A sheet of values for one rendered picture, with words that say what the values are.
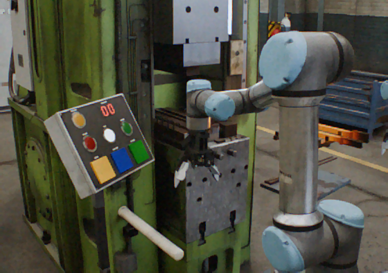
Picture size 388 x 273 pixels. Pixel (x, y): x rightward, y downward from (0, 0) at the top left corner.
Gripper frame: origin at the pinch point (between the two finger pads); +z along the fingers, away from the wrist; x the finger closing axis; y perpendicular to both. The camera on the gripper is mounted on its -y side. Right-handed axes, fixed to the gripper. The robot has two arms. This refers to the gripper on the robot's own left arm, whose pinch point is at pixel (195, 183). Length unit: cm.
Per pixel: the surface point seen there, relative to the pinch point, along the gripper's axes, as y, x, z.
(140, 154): -17.0, -15.1, -6.5
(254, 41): -74, 59, -41
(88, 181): -0.2, -35.6, -5.6
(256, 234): -103, 82, 93
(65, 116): -9.3, -40.5, -24.8
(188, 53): -43, 12, -39
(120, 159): -10.5, -23.5, -8.0
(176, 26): -42, 7, -50
